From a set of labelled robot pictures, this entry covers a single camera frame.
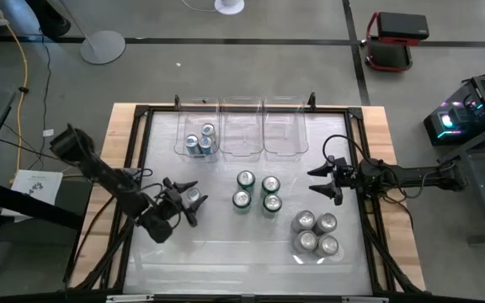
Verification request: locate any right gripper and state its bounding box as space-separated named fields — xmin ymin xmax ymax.
xmin=307 ymin=156 xmax=360 ymax=206

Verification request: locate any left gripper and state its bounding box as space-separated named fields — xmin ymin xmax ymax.
xmin=157 ymin=178 xmax=209 ymax=228

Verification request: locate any white blue Spindrift can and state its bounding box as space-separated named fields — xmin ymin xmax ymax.
xmin=292 ymin=229 xmax=319 ymax=254
xmin=314 ymin=234 xmax=340 ymax=258
xmin=291 ymin=210 xmax=317 ymax=233
xmin=313 ymin=212 xmax=338 ymax=236

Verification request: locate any green Sprite can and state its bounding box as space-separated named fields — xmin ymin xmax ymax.
xmin=232 ymin=189 xmax=252 ymax=214
xmin=261 ymin=174 xmax=281 ymax=197
xmin=263 ymin=193 xmax=284 ymax=218
xmin=237 ymin=169 xmax=257 ymax=193

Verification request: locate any glossy white table board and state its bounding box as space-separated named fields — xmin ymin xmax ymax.
xmin=123 ymin=111 xmax=373 ymax=296

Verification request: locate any clear plastic bin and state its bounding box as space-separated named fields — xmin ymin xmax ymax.
xmin=173 ymin=97 xmax=221 ymax=163
xmin=218 ymin=96 xmax=265 ymax=163
xmin=262 ymin=95 xmax=310 ymax=162

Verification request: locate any red black rolling stool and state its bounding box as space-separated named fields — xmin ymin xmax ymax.
xmin=362 ymin=11 xmax=431 ymax=73

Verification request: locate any printed white paper sheet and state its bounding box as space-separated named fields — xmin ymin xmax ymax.
xmin=1 ymin=168 xmax=64 ymax=220

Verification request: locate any black RGB computer case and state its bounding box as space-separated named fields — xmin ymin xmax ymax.
xmin=423 ymin=75 xmax=485 ymax=147

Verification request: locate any grey round lamp base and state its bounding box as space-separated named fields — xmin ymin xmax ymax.
xmin=56 ymin=0 xmax=127 ymax=66

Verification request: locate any white round fan base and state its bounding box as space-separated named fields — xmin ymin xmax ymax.
xmin=214 ymin=0 xmax=246 ymax=16

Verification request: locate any person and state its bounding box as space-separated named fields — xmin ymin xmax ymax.
xmin=0 ymin=0 xmax=72 ymax=39

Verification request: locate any black aluminium table frame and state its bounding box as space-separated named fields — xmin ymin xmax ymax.
xmin=66 ymin=103 xmax=427 ymax=295

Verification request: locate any silver bracket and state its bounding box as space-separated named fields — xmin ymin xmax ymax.
xmin=105 ymin=294 xmax=155 ymax=303
xmin=341 ymin=295 xmax=390 ymax=303

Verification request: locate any black floor cable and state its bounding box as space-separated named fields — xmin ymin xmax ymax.
xmin=26 ymin=27 xmax=55 ymax=172

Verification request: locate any yellow cable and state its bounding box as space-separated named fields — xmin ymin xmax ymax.
xmin=0 ymin=0 xmax=29 ymax=173

